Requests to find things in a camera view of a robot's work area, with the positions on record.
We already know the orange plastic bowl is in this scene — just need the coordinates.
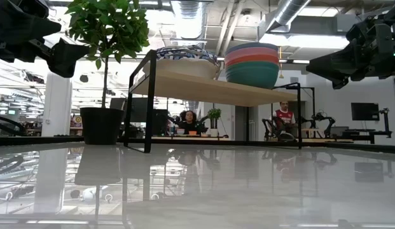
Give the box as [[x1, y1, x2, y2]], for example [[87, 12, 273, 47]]
[[225, 53, 280, 68]]

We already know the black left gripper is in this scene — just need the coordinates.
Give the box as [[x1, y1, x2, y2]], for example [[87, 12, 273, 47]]
[[0, 0, 90, 79]]

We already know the teal plastic bowl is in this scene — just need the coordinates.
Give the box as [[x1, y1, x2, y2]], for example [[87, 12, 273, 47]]
[[225, 60, 280, 90]]

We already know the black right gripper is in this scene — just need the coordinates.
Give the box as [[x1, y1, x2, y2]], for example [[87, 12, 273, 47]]
[[306, 12, 395, 90]]

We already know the small plant in white pot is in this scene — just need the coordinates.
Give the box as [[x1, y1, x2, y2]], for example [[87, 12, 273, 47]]
[[207, 108, 223, 138]]

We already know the black monitor stand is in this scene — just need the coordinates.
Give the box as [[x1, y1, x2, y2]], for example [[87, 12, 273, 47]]
[[378, 107, 392, 139]]

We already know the wooden background table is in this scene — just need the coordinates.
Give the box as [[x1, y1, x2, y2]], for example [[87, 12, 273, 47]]
[[151, 134, 230, 141]]

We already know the black monitor screen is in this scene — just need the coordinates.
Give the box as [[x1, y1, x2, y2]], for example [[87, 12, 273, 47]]
[[350, 102, 380, 122]]

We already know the pink plastic bowl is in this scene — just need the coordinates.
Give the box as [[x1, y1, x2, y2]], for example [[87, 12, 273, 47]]
[[225, 46, 280, 61]]

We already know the wooden shelf with black frame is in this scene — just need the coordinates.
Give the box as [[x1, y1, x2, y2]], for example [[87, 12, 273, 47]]
[[123, 49, 315, 154]]

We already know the green potted plant black pot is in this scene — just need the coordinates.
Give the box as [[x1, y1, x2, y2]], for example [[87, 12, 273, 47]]
[[65, 0, 150, 146]]

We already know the black aluminium rig frame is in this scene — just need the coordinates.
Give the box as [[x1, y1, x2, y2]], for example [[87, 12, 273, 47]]
[[0, 135, 395, 150]]

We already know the person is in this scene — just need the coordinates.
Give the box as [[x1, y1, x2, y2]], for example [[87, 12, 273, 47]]
[[272, 101, 296, 135], [173, 110, 207, 136]]

